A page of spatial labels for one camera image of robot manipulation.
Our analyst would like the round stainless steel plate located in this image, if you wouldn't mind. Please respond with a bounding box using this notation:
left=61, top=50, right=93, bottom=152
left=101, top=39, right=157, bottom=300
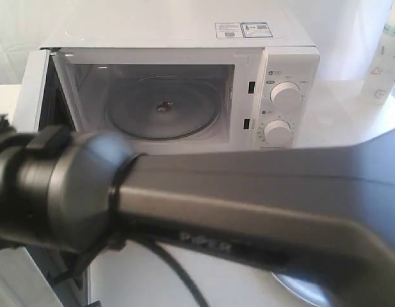
left=271, top=272, right=339, bottom=307

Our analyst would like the black camera cable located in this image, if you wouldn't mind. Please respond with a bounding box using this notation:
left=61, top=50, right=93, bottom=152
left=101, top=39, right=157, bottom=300
left=142, top=238, right=211, bottom=307

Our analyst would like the white microwave door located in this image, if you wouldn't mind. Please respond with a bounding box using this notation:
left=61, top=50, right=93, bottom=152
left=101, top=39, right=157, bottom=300
left=0, top=51, right=88, bottom=306

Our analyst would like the white microwave oven body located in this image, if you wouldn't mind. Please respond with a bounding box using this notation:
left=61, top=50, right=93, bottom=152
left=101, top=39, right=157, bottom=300
left=43, top=9, right=319, bottom=154

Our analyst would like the blue white label sticker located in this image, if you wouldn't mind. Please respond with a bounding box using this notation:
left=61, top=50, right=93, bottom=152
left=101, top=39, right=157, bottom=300
left=214, top=22, right=273, bottom=38

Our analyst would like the glass microwave turntable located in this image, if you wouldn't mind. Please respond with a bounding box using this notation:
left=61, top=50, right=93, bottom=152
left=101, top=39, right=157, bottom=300
left=105, top=77, right=222, bottom=141

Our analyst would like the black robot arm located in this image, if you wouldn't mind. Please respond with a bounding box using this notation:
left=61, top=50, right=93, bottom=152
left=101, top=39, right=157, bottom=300
left=0, top=115, right=395, bottom=306

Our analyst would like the upper white control knob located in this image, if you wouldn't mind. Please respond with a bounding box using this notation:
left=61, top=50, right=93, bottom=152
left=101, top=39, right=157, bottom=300
left=270, top=81, right=302, bottom=109

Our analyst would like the white control knob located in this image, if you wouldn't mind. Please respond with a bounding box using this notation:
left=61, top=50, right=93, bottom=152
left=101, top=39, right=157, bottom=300
left=264, top=120, right=293, bottom=146
left=270, top=81, right=302, bottom=109

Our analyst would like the lower white control knob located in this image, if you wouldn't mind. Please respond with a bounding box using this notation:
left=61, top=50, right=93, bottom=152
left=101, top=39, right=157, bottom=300
left=264, top=120, right=293, bottom=146

